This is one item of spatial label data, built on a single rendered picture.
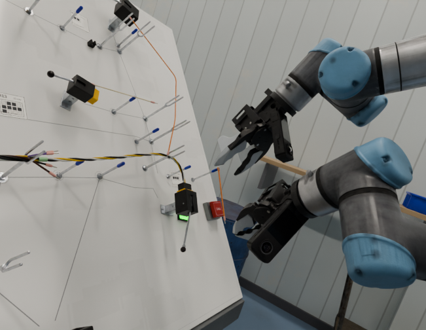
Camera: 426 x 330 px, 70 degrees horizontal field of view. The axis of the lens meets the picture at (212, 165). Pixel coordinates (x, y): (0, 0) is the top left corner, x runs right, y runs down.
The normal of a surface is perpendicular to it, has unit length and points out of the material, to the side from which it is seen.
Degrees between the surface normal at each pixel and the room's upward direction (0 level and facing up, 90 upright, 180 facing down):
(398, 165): 48
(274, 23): 90
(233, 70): 90
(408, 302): 90
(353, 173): 72
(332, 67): 90
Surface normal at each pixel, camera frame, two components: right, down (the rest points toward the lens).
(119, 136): 0.79, -0.35
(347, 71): -0.51, -0.04
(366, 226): -0.57, -0.53
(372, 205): -0.29, -0.58
